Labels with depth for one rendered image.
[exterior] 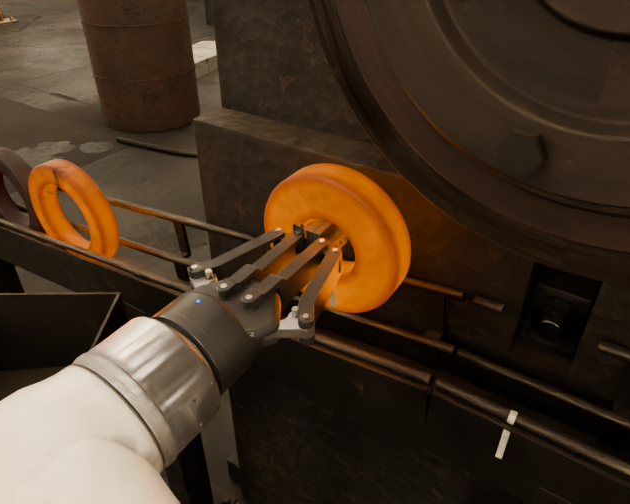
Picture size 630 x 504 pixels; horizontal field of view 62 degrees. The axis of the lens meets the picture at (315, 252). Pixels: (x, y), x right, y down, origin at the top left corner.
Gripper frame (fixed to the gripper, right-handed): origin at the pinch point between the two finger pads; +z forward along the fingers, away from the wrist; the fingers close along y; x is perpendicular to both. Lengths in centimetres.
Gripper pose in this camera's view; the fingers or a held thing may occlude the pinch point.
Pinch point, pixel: (333, 227)
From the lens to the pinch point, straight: 50.5
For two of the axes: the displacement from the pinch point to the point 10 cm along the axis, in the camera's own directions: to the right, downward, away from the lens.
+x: -0.3, -8.1, -5.9
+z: 5.6, -5.0, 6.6
